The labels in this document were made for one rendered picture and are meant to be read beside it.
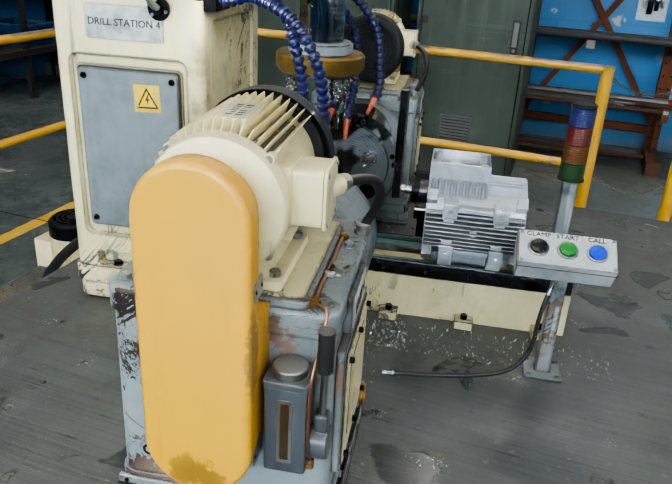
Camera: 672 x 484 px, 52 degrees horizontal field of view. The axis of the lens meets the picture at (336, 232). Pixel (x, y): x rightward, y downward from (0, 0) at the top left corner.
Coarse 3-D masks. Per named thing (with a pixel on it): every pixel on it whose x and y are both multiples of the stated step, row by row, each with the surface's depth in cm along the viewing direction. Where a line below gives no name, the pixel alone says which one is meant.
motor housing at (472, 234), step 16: (496, 176) 142; (496, 192) 138; (512, 192) 137; (432, 208) 138; (464, 208) 136; (480, 208) 137; (512, 208) 136; (432, 224) 138; (448, 224) 138; (464, 224) 136; (480, 224) 137; (496, 224) 135; (512, 224) 135; (432, 240) 140; (448, 240) 138; (464, 240) 138; (480, 240) 137; (496, 240) 137; (512, 240) 135; (432, 256) 146; (464, 256) 143; (480, 256) 139
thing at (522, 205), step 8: (432, 192) 137; (432, 200) 137; (520, 200) 135; (528, 200) 135; (520, 208) 134; (528, 208) 134; (424, 248) 142; (424, 256) 143; (512, 256) 140; (512, 264) 139
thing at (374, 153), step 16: (352, 112) 163; (384, 112) 173; (352, 128) 164; (368, 128) 163; (384, 128) 163; (336, 144) 166; (352, 144) 165; (368, 144) 164; (384, 144) 164; (352, 160) 167; (368, 160) 162; (384, 160) 165; (384, 176) 167; (368, 192) 169
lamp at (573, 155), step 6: (564, 144) 165; (564, 150) 165; (570, 150) 163; (576, 150) 162; (582, 150) 162; (588, 150) 163; (564, 156) 165; (570, 156) 163; (576, 156) 163; (582, 156) 163; (570, 162) 164; (576, 162) 163; (582, 162) 164
